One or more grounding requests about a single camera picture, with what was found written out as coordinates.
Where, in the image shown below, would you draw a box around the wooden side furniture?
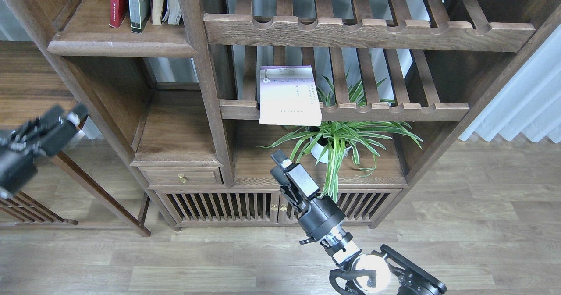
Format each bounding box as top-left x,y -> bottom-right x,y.
0,131 -> 152,238

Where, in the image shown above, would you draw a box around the white plant pot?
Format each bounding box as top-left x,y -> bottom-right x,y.
310,137 -> 352,165

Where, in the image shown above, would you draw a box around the green spider plant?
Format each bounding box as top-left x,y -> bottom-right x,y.
262,69 -> 424,201

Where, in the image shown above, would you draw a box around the pale lavender book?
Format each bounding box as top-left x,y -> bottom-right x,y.
259,65 -> 322,126

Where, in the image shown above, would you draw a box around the white curtain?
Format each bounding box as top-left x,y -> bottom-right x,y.
459,27 -> 561,143

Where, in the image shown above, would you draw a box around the brass drawer knob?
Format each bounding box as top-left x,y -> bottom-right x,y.
177,174 -> 188,185

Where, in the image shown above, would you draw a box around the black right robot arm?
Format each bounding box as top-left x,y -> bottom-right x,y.
270,150 -> 447,295

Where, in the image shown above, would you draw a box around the dark wooden bookshelf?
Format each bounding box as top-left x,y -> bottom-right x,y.
3,0 -> 560,229

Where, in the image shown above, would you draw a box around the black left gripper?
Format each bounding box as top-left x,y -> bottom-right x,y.
0,103 -> 89,199

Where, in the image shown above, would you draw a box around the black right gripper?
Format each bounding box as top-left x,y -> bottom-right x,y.
270,150 -> 345,245

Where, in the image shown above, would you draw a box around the upright books on shelf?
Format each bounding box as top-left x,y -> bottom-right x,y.
152,0 -> 182,25

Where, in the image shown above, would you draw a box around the red cover book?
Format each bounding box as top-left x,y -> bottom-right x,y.
110,0 -> 128,28

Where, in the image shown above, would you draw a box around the green and grey book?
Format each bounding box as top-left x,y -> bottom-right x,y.
128,0 -> 150,33

